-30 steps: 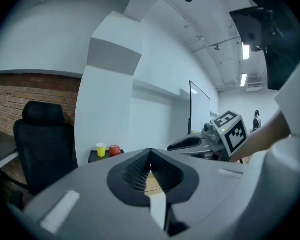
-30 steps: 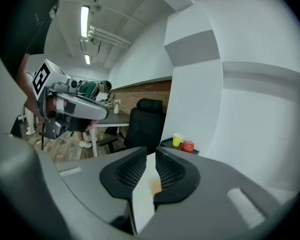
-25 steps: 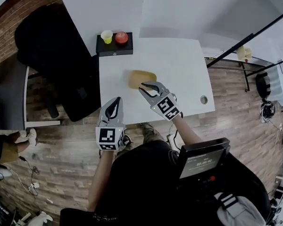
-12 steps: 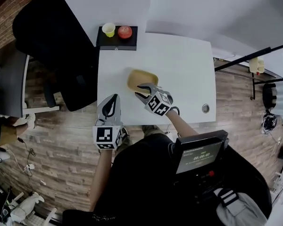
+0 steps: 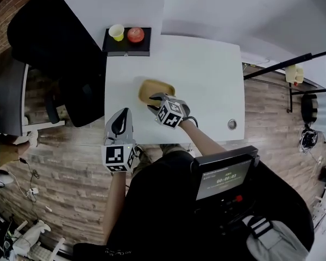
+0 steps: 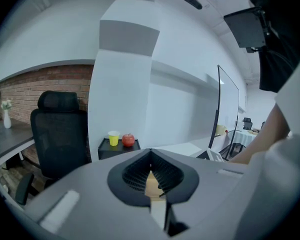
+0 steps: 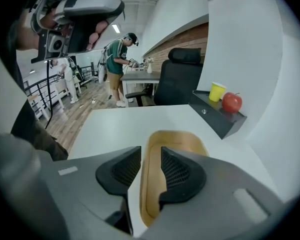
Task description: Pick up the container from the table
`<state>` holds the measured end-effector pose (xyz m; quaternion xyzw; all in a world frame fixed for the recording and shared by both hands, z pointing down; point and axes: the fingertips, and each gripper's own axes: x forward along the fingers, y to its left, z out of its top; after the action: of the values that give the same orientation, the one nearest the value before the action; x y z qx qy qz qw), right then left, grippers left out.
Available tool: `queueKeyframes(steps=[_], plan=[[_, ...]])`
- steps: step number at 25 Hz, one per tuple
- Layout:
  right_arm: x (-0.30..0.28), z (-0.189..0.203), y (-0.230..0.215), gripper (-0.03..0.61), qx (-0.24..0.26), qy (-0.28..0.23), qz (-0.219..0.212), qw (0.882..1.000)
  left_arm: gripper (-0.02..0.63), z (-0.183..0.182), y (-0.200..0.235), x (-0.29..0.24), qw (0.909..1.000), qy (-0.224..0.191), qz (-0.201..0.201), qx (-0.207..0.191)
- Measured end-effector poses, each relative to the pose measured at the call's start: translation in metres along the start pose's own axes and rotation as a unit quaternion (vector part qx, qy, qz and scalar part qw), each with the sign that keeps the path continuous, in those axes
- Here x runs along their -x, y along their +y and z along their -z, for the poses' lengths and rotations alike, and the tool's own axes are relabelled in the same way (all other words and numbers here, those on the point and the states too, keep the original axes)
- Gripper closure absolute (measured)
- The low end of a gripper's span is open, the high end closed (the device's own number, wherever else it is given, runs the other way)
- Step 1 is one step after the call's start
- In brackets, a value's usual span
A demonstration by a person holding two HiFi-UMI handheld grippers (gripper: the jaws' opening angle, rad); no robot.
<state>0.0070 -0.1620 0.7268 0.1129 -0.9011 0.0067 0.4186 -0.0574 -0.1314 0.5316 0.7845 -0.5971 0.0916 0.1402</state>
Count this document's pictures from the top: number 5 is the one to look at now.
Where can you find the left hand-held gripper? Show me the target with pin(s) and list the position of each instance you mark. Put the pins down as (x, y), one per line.
(115, 156)

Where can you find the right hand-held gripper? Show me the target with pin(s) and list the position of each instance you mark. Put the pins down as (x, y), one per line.
(171, 114)

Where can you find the tan wooden tray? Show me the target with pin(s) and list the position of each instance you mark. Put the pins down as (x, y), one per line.
(152, 88)

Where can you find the person's left forearm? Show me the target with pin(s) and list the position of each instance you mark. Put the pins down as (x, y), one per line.
(115, 205)

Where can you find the grey shoulder bag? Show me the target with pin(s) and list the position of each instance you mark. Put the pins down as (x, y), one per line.
(277, 241)

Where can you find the person's right forearm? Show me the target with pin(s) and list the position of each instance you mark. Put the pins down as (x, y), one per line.
(201, 140)

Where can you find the person's left shoe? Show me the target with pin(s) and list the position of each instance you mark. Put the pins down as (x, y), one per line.
(142, 156)

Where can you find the person's olive trousers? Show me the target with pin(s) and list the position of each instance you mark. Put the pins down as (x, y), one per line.
(174, 149)

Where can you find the white table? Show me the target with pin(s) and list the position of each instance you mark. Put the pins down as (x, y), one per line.
(201, 77)

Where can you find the black box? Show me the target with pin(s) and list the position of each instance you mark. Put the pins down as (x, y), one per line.
(130, 48)

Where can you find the red apple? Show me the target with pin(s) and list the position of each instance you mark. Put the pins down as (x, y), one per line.
(135, 34)

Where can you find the yellow paper cup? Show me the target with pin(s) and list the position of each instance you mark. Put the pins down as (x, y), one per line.
(116, 32)

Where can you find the person's black shirt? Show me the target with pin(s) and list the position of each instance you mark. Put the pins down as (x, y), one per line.
(157, 200)

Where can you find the black office chair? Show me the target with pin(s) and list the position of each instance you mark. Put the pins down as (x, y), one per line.
(59, 58)

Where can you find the chest-mounted black screen device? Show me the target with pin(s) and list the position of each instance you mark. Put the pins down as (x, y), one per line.
(222, 178)

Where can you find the white power strip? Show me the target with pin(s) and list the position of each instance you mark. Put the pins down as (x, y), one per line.
(32, 192)

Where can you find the grey desk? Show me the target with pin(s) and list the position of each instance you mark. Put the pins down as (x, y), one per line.
(5, 105)

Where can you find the whiteboard on black stand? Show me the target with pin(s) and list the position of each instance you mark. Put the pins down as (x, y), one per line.
(288, 64)

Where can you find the cream holder on whiteboard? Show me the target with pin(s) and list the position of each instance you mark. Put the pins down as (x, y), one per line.
(294, 73)

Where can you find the black round stool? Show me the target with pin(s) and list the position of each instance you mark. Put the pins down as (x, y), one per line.
(309, 107)

